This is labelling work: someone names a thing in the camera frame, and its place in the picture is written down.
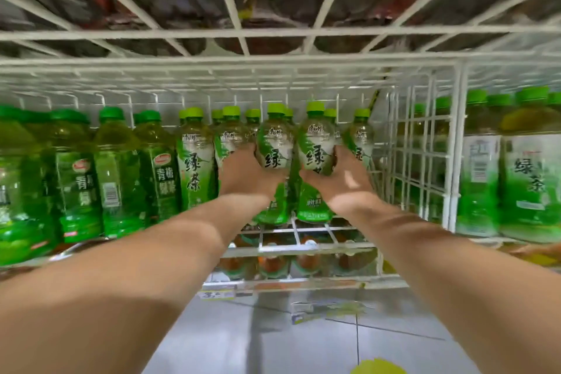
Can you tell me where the person's left forearm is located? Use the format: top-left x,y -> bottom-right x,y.
0,193 -> 273,374

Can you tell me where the green white packet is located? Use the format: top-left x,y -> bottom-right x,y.
290,300 -> 367,325

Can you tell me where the person's right hand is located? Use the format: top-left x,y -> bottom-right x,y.
299,145 -> 378,217

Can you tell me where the row of green tea bottles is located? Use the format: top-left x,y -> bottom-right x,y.
394,86 -> 561,244
176,106 -> 377,212

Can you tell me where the shelf price tag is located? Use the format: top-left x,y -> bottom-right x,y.
198,288 -> 256,301

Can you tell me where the person's right forearm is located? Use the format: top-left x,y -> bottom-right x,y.
345,202 -> 561,374

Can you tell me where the row of orange drink bottles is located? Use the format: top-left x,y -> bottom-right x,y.
218,224 -> 378,281

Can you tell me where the green tea plastic bottle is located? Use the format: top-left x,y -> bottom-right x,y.
295,101 -> 337,224
254,103 -> 295,226

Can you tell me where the white wire divider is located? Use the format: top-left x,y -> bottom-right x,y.
385,62 -> 469,233

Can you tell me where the pile of dark packages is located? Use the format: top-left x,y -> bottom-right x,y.
0,0 -> 561,58

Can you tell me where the person's left hand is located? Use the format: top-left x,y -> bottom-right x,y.
218,143 -> 286,205

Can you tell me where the yellow round object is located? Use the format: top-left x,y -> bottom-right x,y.
350,358 -> 407,374

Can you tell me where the row of dark green bottles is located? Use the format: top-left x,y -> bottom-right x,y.
0,104 -> 182,268

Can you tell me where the white wire shelf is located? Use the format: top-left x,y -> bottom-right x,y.
0,0 -> 561,100

